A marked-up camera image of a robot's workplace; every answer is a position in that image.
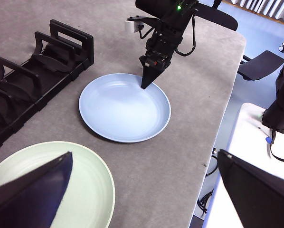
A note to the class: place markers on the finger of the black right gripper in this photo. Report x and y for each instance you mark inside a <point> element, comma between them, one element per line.
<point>150,77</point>

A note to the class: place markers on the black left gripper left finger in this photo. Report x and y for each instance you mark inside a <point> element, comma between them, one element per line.
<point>32,197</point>

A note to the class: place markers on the black plastic plate rack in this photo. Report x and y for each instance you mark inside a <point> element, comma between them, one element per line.
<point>25,95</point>

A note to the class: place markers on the pale blue round plate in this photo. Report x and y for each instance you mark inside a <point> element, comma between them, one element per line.
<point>123,114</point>

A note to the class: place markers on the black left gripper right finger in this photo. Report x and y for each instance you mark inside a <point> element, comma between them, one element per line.
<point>258,197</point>

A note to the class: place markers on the pale green round plate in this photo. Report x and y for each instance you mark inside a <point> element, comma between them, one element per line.
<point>89,185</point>

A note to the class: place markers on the small blue tag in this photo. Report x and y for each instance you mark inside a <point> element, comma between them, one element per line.
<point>268,140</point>

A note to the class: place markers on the pale grey right wrist camera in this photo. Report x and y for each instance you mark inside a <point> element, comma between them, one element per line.
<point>129,26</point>

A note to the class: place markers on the white radiator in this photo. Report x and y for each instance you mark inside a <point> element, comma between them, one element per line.
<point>263,8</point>

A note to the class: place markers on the black chair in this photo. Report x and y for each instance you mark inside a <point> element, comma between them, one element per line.
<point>263,65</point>
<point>215,16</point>

